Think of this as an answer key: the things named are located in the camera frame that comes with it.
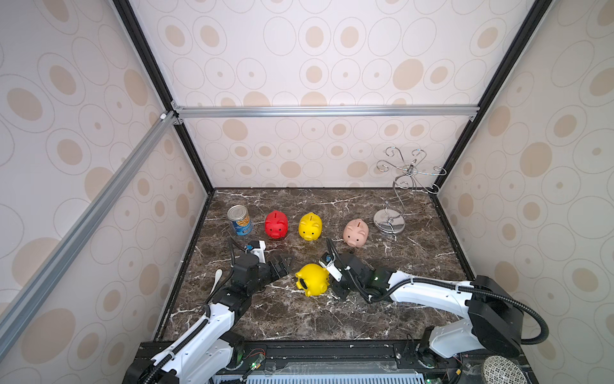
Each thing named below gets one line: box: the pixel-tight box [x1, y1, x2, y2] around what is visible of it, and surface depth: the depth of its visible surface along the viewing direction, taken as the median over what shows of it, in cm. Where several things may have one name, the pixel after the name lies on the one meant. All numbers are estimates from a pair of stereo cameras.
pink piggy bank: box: [342, 218, 370, 248], surface depth 96 cm
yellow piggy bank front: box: [295, 263, 331, 297], surface depth 83 cm
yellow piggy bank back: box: [298, 212, 323, 242], surface depth 97 cm
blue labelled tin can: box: [227, 204, 253, 236], surface depth 99 cm
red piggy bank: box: [264, 209, 289, 240], surface depth 99 cm
